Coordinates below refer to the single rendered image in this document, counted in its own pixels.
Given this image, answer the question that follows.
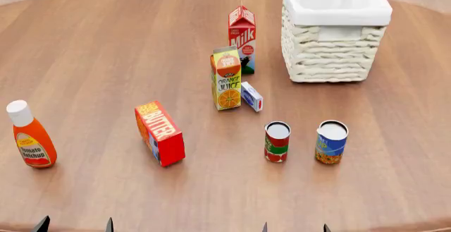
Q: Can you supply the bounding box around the orange juice carton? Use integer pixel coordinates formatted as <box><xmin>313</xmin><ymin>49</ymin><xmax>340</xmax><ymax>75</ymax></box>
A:
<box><xmin>210</xmin><ymin>44</ymin><xmax>243</xmax><ymax>111</ymax></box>

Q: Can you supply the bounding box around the white woven basket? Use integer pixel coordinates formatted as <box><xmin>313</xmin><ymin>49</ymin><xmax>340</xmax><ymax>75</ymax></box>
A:
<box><xmin>280</xmin><ymin>4</ymin><xmax>388</xmax><ymax>83</ymax></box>

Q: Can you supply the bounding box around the white cloth basket liner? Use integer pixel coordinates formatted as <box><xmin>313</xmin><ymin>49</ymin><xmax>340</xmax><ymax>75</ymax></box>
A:
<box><xmin>281</xmin><ymin>0</ymin><xmax>393</xmax><ymax>27</ymax></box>

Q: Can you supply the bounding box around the orange tomato ketchup bottle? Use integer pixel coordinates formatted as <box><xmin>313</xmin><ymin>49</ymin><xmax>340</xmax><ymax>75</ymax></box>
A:
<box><xmin>6</xmin><ymin>99</ymin><xmax>58</xmax><ymax>169</ymax></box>

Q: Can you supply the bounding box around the red tomato sauce can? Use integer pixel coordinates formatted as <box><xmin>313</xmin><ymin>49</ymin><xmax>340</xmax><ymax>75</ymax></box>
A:
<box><xmin>264</xmin><ymin>120</ymin><xmax>292</xmax><ymax>164</ymax></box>

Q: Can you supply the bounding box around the blue soup can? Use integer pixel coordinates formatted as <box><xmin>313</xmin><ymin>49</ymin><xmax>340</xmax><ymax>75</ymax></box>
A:
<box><xmin>314</xmin><ymin>120</ymin><xmax>350</xmax><ymax>165</ymax></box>

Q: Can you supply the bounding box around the red butter box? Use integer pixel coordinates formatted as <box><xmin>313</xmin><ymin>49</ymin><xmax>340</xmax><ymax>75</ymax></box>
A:
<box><xmin>134</xmin><ymin>100</ymin><xmax>186</xmax><ymax>168</ymax></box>

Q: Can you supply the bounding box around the small blue white box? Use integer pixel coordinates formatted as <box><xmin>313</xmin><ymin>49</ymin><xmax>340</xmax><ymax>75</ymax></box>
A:
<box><xmin>240</xmin><ymin>80</ymin><xmax>264</xmax><ymax>113</ymax></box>

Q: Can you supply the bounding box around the red milk carton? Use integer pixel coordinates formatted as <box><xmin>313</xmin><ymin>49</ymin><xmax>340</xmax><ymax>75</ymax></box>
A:
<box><xmin>228</xmin><ymin>1</ymin><xmax>257</xmax><ymax>75</ymax></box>

